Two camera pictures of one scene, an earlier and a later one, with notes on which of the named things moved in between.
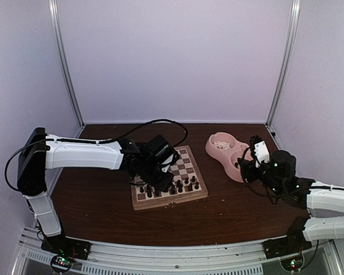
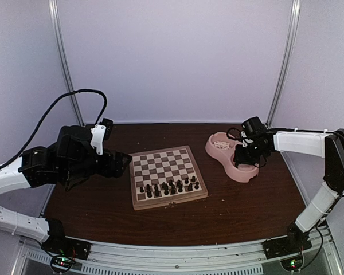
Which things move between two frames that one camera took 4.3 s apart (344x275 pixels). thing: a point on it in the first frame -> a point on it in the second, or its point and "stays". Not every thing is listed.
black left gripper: x=165 y=184 -> x=117 y=170
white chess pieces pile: x=222 y=145 stays
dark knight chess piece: x=190 y=187 stays
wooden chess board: x=187 y=186 stays
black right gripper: x=247 y=168 -> x=239 y=158
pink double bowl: x=225 y=147 stays
